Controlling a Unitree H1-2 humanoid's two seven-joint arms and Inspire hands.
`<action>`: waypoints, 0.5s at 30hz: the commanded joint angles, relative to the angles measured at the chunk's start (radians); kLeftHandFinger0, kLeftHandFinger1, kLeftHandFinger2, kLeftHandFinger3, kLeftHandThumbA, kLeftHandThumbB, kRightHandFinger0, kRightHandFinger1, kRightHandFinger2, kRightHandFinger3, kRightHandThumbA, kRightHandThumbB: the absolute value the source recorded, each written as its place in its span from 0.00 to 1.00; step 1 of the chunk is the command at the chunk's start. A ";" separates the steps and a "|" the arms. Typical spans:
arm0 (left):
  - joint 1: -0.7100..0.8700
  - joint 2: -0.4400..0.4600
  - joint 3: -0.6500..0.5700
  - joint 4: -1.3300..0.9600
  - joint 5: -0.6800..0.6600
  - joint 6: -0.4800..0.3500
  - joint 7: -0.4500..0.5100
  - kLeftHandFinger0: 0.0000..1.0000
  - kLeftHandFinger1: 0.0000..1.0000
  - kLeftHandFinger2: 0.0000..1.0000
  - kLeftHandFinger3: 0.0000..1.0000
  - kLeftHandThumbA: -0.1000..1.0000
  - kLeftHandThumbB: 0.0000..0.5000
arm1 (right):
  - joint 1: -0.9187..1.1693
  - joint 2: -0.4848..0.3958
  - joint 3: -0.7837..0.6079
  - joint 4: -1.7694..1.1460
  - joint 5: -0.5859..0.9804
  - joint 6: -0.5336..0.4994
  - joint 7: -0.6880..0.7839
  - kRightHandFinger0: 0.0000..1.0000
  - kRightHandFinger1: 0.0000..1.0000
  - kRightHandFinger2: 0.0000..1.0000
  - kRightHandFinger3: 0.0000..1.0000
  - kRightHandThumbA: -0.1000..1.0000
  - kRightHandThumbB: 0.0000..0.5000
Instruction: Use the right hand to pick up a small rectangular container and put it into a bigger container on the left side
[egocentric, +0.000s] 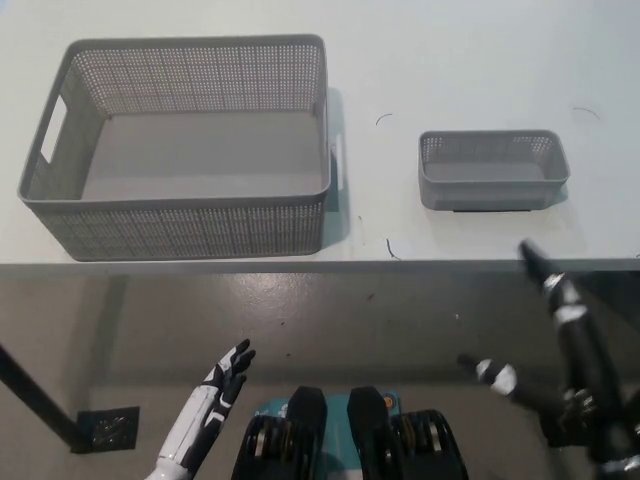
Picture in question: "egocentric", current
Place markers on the small grey perforated plastic basket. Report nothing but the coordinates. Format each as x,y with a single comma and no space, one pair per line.
480,192

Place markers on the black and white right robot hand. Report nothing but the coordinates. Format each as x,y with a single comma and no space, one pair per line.
582,350

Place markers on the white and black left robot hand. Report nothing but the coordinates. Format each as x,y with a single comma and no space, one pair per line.
200,410

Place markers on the black ribbed robot body block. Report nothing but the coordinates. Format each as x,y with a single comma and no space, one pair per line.
295,440
400,445

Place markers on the large grey perforated plastic basket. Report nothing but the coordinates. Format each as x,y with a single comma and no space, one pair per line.
200,150

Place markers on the black table leg foot plate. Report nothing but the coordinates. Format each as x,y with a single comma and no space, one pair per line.
112,430

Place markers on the black metal table leg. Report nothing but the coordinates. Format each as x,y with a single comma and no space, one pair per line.
35,395

